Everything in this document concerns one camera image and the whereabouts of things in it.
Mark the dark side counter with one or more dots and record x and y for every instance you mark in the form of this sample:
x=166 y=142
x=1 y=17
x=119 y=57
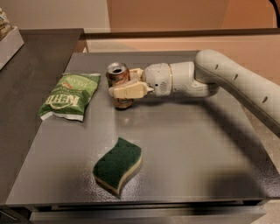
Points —
x=25 y=81

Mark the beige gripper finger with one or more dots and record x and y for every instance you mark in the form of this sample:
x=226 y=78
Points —
x=136 y=74
x=134 y=90

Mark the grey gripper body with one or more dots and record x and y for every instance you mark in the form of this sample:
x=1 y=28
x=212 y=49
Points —
x=157 y=78

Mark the orange soda can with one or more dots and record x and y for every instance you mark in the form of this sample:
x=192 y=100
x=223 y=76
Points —
x=117 y=73

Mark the green yellow sponge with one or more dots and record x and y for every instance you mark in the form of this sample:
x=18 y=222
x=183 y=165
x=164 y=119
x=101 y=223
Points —
x=117 y=165

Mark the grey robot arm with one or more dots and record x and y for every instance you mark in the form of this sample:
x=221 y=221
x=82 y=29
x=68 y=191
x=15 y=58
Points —
x=204 y=76

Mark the green chip bag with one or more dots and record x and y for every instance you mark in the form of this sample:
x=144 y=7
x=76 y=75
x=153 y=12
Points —
x=70 y=97

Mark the grey box at left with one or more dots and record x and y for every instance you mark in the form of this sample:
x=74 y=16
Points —
x=10 y=45

